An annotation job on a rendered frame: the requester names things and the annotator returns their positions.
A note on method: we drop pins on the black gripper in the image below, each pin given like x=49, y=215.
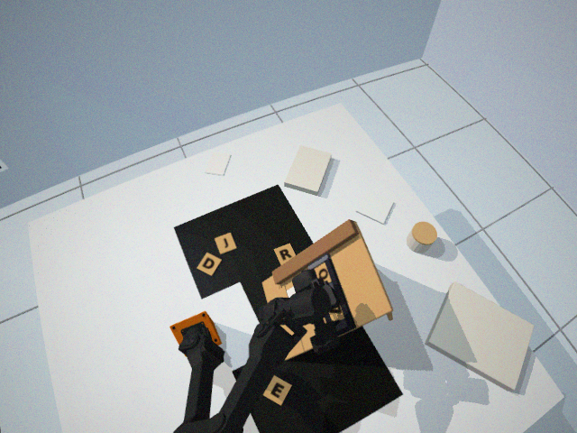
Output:
x=325, y=337

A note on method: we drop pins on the white jar with tan lid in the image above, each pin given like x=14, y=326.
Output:
x=421, y=237

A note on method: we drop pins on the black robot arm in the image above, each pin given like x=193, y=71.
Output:
x=269, y=346

